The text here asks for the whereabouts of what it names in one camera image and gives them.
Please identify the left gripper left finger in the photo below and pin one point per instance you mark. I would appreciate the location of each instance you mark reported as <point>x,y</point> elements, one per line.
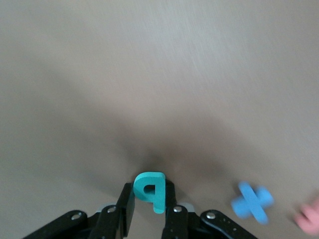
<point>109,224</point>

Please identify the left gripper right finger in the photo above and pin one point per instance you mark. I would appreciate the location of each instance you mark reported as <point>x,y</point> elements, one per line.
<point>177,224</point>

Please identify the teal foam letter b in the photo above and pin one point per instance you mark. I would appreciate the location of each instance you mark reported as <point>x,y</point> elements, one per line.
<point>159,196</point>

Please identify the blue foam letter x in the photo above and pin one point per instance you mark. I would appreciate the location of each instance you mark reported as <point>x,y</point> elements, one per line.
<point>253,203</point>

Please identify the pink foam letter f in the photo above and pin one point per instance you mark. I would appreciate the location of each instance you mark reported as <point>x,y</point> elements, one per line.
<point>309,216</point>

